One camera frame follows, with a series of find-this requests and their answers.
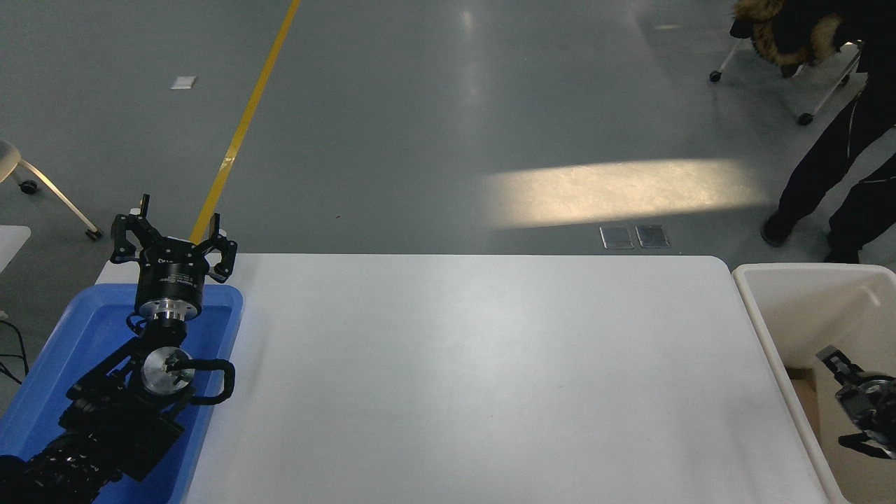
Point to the metal floor plate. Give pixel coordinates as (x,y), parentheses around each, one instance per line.
(617,237)
(652,236)

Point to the white wheeled chair frame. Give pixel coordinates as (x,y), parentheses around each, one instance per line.
(806,119)

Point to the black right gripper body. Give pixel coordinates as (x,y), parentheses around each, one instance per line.
(871,406)

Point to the white chair with casters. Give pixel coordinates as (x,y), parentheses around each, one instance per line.
(28,186)

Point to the blue plastic tray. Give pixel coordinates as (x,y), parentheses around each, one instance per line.
(77,329)

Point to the yellow floor line tape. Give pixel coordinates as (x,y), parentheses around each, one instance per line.
(245,120)

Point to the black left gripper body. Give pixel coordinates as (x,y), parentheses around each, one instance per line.
(171,274)

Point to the black coat with fur trim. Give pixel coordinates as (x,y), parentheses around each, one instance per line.
(794,31)

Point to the large pale plastic bin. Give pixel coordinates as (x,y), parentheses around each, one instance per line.
(784,301)

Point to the small white side table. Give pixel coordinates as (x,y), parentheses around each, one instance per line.
(10,245)

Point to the person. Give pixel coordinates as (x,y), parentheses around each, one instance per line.
(819,175)

